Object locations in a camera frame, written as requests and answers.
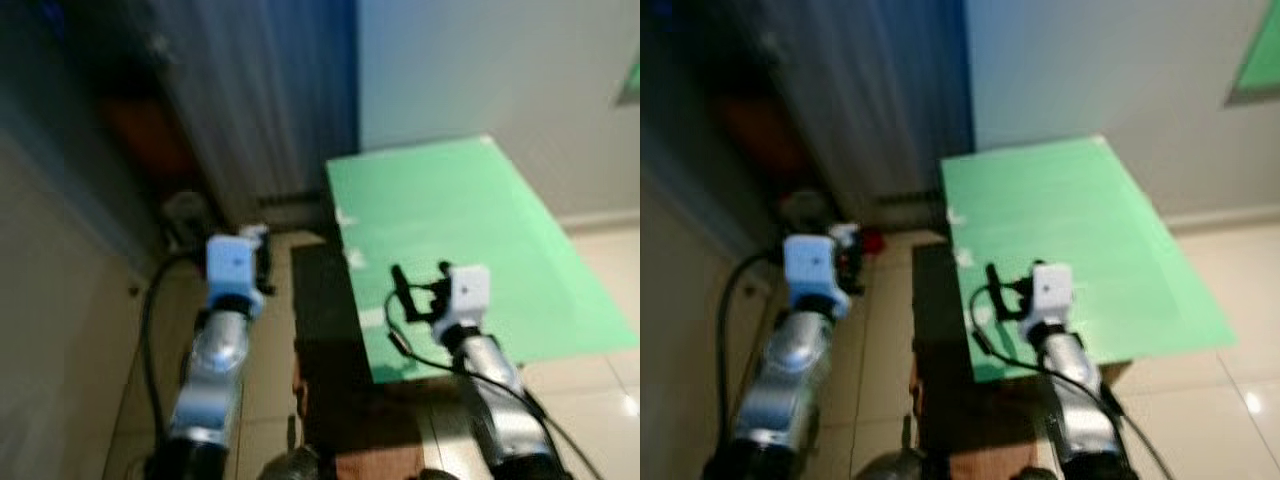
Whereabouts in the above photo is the green table cover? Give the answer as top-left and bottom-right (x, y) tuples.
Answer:
(324, 134), (640, 387)
(940, 135), (1237, 385)

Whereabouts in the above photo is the round grey object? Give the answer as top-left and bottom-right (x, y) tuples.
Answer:
(160, 190), (211, 247)

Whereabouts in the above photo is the brown wooden table base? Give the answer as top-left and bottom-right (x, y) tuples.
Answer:
(291, 240), (433, 480)
(908, 242), (1133, 480)

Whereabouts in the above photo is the brown wooden cabinet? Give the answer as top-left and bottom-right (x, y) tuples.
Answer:
(98, 94), (193, 189)
(715, 92), (813, 191)

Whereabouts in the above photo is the grey curtain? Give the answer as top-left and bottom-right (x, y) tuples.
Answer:
(760, 0), (946, 227)
(148, 0), (333, 229)

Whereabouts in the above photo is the dark robot torso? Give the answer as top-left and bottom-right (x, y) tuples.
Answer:
(257, 444), (323, 480)
(878, 449), (929, 480)

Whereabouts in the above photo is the blue curtain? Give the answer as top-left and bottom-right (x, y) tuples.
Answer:
(922, 0), (977, 156)
(300, 0), (362, 153)

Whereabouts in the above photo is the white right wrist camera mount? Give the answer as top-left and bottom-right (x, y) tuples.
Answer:
(446, 264), (492, 328)
(1030, 261), (1075, 327)

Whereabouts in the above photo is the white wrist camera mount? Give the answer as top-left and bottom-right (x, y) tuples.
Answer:
(446, 264), (492, 328)
(204, 225), (269, 301)
(1030, 261), (1075, 327)
(784, 224), (861, 302)

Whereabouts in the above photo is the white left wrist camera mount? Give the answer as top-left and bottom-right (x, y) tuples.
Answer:
(204, 225), (269, 301)
(784, 224), (861, 302)

